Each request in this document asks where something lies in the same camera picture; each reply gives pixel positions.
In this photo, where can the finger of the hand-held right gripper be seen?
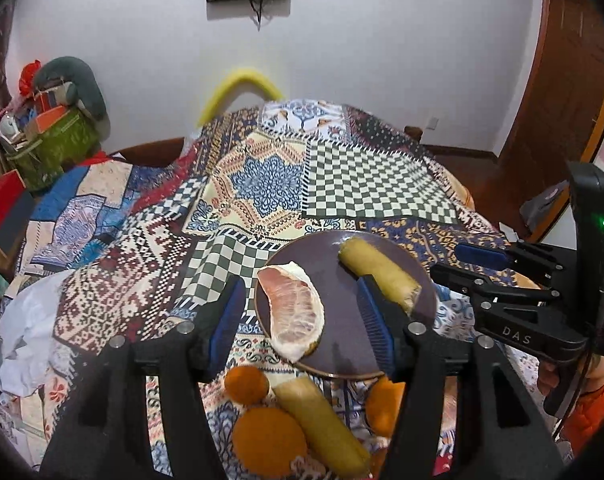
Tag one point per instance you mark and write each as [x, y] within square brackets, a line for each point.
[482, 254]
[462, 280]

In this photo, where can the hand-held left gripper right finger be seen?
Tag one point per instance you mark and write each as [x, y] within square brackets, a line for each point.
[377, 320]

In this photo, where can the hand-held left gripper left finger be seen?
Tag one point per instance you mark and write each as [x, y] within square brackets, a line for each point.
[226, 320]

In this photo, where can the dark purple round plate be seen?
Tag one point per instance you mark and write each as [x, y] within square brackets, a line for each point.
[342, 310]

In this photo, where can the yellow-green sugarcane piece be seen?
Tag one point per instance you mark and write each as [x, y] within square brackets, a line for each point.
[322, 425]
[382, 264]

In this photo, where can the peeled pink pomelo segment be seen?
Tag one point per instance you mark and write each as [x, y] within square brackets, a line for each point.
[292, 310]

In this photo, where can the small tangerine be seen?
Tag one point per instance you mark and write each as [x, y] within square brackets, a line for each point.
[247, 385]

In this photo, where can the medium orange with sticker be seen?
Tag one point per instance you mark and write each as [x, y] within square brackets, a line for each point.
[382, 405]

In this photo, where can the large orange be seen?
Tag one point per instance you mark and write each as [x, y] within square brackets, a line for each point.
[269, 440]

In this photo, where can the person's right forearm orange sleeve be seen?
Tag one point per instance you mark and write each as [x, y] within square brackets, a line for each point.
[597, 400]

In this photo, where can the person's right hand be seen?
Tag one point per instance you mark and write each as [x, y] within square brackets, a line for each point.
[548, 375]

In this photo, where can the grey cloth bag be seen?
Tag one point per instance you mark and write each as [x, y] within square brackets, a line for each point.
[542, 207]

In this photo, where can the patchwork printed blanket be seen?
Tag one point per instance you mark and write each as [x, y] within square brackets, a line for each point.
[272, 185]

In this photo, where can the brown wooden door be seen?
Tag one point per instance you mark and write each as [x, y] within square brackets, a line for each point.
[557, 85]

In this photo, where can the white plastic bag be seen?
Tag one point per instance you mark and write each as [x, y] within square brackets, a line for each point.
[31, 330]

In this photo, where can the green patterned box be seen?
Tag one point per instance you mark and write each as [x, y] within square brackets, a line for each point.
[56, 150]

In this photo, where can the red flat box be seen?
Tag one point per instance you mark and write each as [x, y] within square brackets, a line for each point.
[1, 205]

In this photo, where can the small orange box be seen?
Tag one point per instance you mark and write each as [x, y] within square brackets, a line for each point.
[49, 117]

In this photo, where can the grey plush pillow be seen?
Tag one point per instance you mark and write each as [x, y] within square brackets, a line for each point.
[81, 80]

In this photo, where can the red fabric flower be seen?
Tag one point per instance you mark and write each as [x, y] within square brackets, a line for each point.
[29, 75]

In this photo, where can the white wall socket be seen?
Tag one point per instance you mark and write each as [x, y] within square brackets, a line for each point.
[433, 123]

